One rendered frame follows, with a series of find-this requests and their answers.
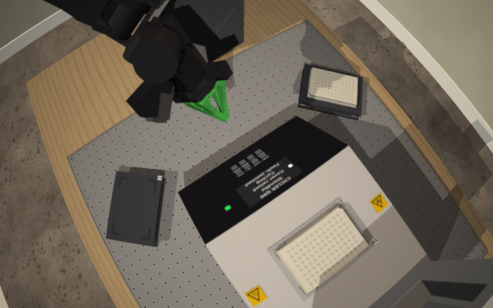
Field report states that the white well pcr plate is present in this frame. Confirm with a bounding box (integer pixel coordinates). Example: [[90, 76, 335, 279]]
[[276, 206, 368, 294]]

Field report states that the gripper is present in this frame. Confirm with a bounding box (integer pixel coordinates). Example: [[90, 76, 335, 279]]
[[173, 40, 233, 122]]

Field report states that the cream well plate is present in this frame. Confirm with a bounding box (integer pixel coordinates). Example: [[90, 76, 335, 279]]
[[307, 67, 358, 108]]

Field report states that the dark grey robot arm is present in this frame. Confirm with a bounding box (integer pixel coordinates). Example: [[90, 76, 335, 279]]
[[43, 0, 207, 123]]

